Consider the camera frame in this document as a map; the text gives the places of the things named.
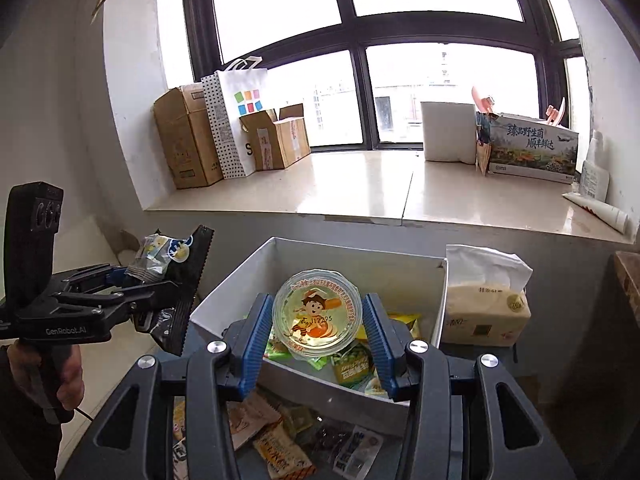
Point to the large cardboard box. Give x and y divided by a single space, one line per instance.
185 140

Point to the black white snack packet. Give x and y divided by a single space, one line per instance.
350 447

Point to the orange bread packet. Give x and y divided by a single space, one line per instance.
282 452

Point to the pink plastic piece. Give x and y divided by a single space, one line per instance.
482 100
555 112

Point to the olive green small packet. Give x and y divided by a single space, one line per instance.
300 417

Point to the printed landscape carton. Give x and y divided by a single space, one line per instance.
530 150

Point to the white foam box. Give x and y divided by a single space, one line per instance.
447 132

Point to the black grey snack packet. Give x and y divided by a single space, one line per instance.
197 260

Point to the soft tissue pack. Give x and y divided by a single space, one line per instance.
480 310

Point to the white paper bag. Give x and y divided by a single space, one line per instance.
247 85

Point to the clear jelly cup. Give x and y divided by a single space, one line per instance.
315 310

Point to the white storage box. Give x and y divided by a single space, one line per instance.
350 267

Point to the green seaweed snack packet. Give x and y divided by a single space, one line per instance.
277 349

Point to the small dark green packet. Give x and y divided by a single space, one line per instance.
350 365

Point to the person's left hand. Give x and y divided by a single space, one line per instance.
70 375

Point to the yellow snack packet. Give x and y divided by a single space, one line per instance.
404 321

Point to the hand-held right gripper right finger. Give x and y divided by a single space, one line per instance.
379 345

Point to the black window frame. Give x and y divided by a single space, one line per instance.
357 85

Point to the white tube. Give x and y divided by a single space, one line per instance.
597 210

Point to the dotted paper bag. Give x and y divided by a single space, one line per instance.
220 130

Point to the person's left forearm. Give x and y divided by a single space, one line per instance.
25 440

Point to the blue fabric mat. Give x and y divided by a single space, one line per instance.
475 357

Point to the white plastic bottle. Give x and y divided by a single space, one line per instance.
594 170

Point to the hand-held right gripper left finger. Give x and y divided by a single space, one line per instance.
255 345

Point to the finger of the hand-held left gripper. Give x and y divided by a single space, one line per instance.
145 292
90 275

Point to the small cardboard box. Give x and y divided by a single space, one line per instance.
285 140

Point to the wooden side shelf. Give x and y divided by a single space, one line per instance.
629 280

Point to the pink beige snack packet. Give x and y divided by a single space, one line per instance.
250 415

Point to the yellow-green snack packet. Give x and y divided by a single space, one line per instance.
378 387

